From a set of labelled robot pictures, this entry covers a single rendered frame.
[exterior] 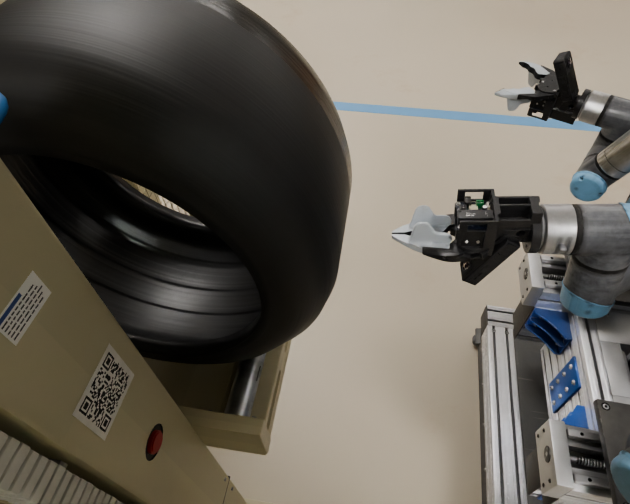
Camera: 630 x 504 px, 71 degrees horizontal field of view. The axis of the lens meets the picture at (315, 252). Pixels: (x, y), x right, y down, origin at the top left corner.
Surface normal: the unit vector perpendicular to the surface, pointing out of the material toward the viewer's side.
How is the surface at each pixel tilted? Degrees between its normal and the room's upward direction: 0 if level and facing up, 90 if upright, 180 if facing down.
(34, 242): 90
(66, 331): 90
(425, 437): 0
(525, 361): 0
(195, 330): 4
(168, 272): 18
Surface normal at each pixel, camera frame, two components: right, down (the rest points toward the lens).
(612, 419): -0.04, -0.65
